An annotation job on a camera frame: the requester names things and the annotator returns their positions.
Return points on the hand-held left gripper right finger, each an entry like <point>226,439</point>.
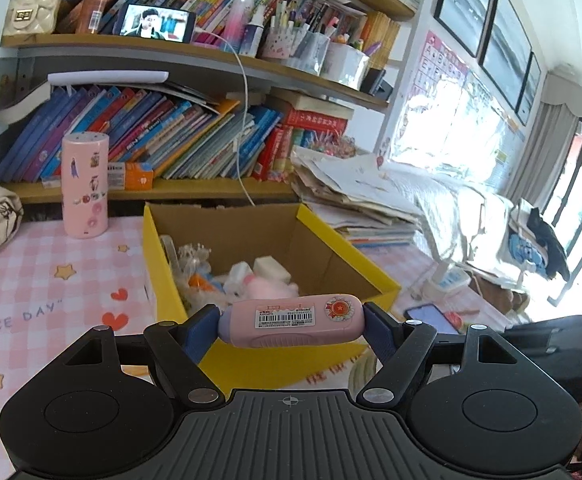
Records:
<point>378,332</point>

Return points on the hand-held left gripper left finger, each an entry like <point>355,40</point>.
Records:
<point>203,332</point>

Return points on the yellow cardboard box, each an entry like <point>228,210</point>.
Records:
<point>251,370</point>

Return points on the pink oval plastic case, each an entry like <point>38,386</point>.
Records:
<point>281,332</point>

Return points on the clear crinkled plastic item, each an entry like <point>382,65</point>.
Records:
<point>193,255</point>

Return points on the black smartphone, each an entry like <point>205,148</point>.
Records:
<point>428,317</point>

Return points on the black cloth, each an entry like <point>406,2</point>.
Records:
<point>551,245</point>

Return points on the stack of papers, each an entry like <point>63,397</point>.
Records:
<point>361,195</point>

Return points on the white wooden bookshelf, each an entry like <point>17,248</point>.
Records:
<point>121,195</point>

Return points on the pink checkered desk mat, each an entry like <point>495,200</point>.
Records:
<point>46,280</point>

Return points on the small orange box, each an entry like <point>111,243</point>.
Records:
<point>138,177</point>

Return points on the pink cylinder with stickers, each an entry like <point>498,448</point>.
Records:
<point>85,195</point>

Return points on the grey curtain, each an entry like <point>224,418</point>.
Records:
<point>556,135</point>

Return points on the small black device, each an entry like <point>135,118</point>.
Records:
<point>378,82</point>

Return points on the small framed picture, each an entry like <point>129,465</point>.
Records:
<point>528,90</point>

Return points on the white lamp bar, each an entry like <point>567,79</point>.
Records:
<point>106,77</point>

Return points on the clear pen holder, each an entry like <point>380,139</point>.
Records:
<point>311,55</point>

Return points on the floral pen cup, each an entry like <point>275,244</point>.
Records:
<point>278,47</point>

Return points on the small white spray bottle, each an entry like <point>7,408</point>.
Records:
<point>255,40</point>

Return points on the pink gradient bottle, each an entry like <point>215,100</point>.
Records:
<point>238,25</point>

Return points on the smartphone showing video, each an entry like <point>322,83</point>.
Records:
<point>156,22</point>

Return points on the alphabet wall poster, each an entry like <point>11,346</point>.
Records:
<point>438,70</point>

